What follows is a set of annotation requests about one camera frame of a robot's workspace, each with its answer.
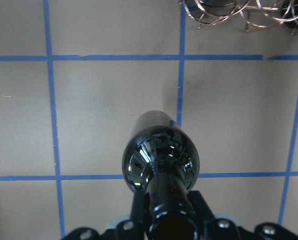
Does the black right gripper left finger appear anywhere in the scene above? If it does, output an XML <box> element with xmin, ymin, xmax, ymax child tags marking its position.
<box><xmin>129</xmin><ymin>192</ymin><xmax>149</xmax><ymax>228</ymax></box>

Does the copper wire wine basket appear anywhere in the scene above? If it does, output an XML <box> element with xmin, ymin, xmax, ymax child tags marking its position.
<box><xmin>179</xmin><ymin>0</ymin><xmax>298</xmax><ymax>36</ymax></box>

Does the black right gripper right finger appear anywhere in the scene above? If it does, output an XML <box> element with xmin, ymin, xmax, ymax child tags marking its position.
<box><xmin>188</xmin><ymin>190</ymin><xmax>215</xmax><ymax>225</ymax></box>

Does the dark wine bottle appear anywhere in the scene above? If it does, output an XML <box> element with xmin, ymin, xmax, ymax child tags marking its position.
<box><xmin>121</xmin><ymin>110</ymin><xmax>200</xmax><ymax>240</ymax></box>
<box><xmin>184</xmin><ymin>0</ymin><xmax>240</xmax><ymax>24</ymax></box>
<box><xmin>280</xmin><ymin>0</ymin><xmax>298</xmax><ymax>29</ymax></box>

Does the dark wine bottle in basket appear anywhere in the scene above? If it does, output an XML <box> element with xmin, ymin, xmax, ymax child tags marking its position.
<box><xmin>184</xmin><ymin>0</ymin><xmax>240</xmax><ymax>24</ymax></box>

